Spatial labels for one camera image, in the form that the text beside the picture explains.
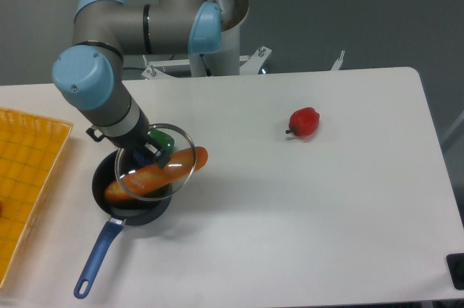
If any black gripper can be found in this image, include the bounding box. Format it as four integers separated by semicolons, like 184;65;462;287
86;112;170;169

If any glass pot lid blue knob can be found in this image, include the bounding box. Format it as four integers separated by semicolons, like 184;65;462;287
104;123;208;206

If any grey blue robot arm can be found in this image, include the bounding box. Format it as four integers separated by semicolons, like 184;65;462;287
52;0;221;167

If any green toy bell pepper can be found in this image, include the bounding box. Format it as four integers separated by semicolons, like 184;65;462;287
149;129;175;154

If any toy baguette bread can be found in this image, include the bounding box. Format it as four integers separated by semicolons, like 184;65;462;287
104;149;194;205

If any yellow plastic basket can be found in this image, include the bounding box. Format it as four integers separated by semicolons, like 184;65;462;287
1;107;73;287

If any red toy bell pepper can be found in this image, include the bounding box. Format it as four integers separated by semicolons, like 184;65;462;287
286;107;320;138

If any black device at table edge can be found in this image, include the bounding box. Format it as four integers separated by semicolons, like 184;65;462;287
446;253;464;291

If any dark pot blue handle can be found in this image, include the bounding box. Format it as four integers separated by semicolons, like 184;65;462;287
73;151;171;299

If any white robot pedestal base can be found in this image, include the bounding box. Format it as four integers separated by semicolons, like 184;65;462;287
141;0;272;80

